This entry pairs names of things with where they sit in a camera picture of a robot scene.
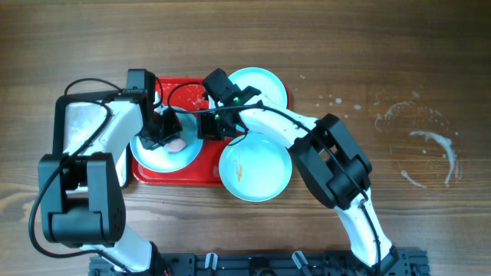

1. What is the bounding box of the light blue plate top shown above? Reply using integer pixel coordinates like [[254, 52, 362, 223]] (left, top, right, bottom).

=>
[[202, 67, 288, 133]]

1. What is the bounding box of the pink sponge with green scourer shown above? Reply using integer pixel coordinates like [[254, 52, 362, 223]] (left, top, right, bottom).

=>
[[164, 138, 187, 153]]

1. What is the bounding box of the light blue plate with sauce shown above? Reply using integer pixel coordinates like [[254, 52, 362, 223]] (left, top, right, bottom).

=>
[[219, 133, 292, 202]]

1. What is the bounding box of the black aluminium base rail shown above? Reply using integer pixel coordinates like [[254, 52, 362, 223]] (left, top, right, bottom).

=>
[[88, 250, 430, 276]]

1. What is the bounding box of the red plastic tray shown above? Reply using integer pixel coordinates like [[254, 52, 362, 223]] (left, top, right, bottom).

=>
[[131, 77, 293, 187]]

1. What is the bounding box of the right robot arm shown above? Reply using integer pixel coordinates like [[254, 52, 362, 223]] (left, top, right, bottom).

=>
[[198, 68, 397, 274]]

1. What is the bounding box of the black tray with soapy water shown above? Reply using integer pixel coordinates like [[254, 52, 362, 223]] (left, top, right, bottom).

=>
[[52, 92, 142, 188]]

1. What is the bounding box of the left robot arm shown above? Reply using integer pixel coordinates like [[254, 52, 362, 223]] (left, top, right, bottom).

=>
[[28, 69, 171, 275]]

